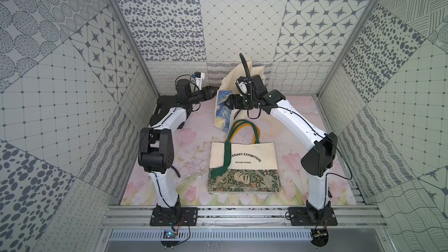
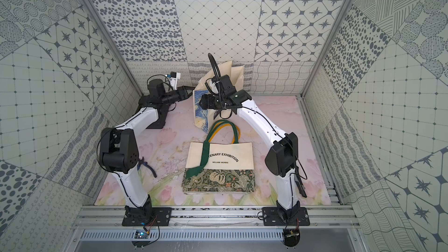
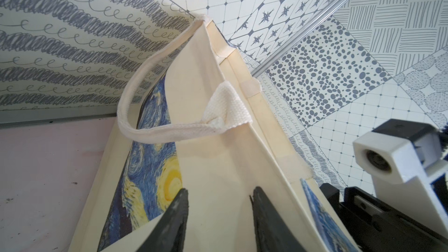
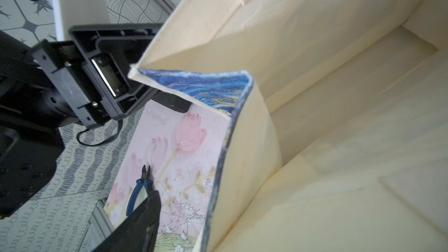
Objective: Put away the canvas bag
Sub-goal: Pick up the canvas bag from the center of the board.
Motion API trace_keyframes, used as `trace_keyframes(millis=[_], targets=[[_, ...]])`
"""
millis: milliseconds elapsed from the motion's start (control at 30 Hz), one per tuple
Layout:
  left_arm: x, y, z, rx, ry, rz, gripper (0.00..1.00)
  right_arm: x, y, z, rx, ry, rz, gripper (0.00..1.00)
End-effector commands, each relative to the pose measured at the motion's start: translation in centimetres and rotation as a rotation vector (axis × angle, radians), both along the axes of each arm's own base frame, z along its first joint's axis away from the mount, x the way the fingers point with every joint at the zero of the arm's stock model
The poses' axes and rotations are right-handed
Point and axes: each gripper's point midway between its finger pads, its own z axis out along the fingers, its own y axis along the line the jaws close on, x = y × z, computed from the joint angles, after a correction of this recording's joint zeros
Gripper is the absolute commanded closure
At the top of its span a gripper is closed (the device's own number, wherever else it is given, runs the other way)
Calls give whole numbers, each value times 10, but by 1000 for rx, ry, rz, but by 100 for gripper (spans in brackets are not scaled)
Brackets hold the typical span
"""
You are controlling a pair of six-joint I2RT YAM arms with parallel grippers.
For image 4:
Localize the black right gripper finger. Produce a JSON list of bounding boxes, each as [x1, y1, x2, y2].
[[95, 191, 161, 252]]

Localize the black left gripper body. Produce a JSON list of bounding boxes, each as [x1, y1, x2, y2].
[[31, 23, 191, 129]]

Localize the starry night canvas bag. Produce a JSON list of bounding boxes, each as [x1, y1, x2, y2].
[[129, 0, 448, 252]]

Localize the floral tulip table mat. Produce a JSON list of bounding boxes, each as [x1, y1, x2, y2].
[[105, 101, 229, 252]]

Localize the aluminium mounting rail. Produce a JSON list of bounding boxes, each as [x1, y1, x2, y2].
[[75, 198, 115, 252]]

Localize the blue-handled pliers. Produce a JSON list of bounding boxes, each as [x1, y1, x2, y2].
[[126, 165, 154, 217]]

